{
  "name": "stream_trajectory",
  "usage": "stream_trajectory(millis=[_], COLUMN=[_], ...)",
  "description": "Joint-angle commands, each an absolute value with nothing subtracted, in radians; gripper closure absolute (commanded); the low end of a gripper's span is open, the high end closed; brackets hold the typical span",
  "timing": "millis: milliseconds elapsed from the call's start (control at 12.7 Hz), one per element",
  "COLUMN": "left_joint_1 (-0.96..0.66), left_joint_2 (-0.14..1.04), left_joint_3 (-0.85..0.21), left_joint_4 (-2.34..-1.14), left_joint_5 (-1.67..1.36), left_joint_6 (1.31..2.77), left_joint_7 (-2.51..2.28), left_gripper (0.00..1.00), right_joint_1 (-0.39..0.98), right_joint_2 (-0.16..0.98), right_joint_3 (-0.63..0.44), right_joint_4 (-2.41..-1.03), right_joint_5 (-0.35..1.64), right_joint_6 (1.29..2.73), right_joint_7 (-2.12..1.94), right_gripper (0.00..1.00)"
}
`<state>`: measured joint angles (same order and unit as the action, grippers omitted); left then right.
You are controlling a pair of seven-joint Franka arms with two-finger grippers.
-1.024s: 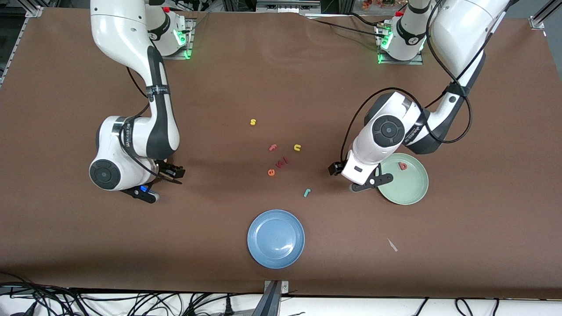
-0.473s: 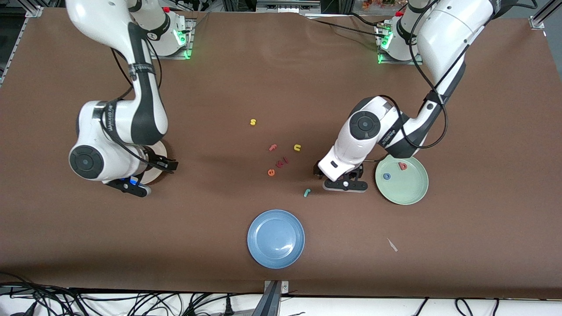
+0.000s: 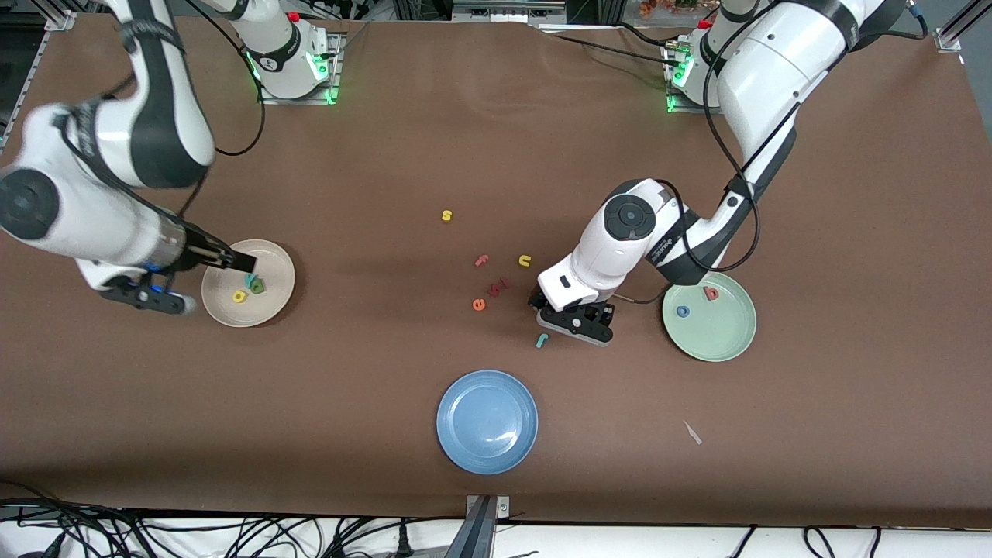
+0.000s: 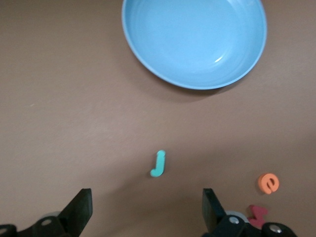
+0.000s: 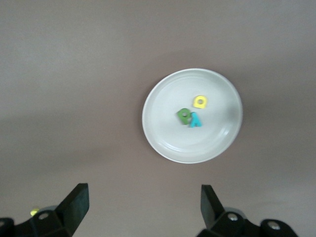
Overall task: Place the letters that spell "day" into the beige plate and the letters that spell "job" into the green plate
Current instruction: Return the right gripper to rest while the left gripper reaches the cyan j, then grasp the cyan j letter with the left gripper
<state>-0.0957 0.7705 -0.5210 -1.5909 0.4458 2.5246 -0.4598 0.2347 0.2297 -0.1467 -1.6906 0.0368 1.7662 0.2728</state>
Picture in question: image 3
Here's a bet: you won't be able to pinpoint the beige round plate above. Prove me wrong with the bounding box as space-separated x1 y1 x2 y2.
201 239 296 328

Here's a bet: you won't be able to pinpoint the light green round plate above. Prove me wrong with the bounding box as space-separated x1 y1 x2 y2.
662 270 757 363

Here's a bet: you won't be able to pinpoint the blue round plate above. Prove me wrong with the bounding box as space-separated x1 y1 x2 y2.
436 370 539 475

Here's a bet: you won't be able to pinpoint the brown table cover sheet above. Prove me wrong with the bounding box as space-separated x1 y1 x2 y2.
0 12 992 529

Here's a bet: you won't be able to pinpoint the orange artificial flowers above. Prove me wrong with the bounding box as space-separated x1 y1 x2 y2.
639 0 718 16

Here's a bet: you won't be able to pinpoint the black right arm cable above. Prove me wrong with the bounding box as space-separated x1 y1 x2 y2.
116 15 267 233

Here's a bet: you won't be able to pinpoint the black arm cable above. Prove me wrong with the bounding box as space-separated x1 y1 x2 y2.
116 15 267 233
620 23 931 305

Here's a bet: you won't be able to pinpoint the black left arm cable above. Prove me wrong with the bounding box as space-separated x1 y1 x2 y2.
620 23 931 305

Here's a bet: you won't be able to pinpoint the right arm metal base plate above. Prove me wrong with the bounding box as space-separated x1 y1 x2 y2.
258 31 343 105

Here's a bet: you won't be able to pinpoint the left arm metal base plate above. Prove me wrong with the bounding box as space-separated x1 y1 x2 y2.
663 43 749 115

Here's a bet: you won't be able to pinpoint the grey metal camera mount bracket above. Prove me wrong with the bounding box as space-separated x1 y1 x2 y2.
465 494 511 558

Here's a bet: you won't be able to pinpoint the aluminium table side rail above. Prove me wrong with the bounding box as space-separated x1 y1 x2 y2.
0 29 49 148

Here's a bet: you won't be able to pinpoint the black cable on table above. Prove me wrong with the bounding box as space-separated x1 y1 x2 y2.
542 22 683 67

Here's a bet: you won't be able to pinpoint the grey metal frame beam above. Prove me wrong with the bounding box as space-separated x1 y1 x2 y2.
452 0 568 22

